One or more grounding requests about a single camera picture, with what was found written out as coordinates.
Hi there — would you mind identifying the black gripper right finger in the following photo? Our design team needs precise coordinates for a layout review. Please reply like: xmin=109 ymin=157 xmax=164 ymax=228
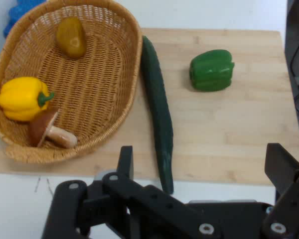
xmin=261 ymin=143 xmax=299 ymax=239

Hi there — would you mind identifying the blue foam block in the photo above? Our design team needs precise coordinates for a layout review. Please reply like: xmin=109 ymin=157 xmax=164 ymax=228
xmin=3 ymin=0 xmax=48 ymax=38

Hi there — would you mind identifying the brown toy mushroom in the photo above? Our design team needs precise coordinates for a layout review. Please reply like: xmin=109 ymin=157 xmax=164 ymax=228
xmin=29 ymin=108 xmax=78 ymax=149

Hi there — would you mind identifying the dark grey equipment housing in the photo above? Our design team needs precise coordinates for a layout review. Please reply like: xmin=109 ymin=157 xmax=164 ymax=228
xmin=284 ymin=0 xmax=299 ymax=165

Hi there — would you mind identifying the yellow toy bell pepper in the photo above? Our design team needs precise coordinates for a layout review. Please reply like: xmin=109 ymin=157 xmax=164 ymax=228
xmin=0 ymin=77 xmax=55 ymax=122

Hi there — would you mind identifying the green toy bell pepper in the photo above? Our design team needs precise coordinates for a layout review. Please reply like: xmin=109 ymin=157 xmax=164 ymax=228
xmin=189 ymin=49 xmax=235 ymax=92

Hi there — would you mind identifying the woven wicker basket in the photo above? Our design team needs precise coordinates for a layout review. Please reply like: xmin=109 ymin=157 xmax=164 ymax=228
xmin=0 ymin=0 xmax=143 ymax=164

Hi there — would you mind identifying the light wooden cutting board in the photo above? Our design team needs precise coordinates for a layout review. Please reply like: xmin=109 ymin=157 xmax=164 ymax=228
xmin=0 ymin=28 xmax=299 ymax=186

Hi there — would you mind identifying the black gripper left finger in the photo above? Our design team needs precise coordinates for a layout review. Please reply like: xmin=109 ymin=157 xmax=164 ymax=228
xmin=41 ymin=146 xmax=223 ymax=239

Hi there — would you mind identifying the brown-yellow toy potato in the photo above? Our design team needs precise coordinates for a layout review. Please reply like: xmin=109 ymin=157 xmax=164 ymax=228
xmin=56 ymin=16 xmax=87 ymax=59

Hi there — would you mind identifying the dark green toy cucumber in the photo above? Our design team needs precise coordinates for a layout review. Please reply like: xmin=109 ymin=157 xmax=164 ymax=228
xmin=141 ymin=35 xmax=174 ymax=194

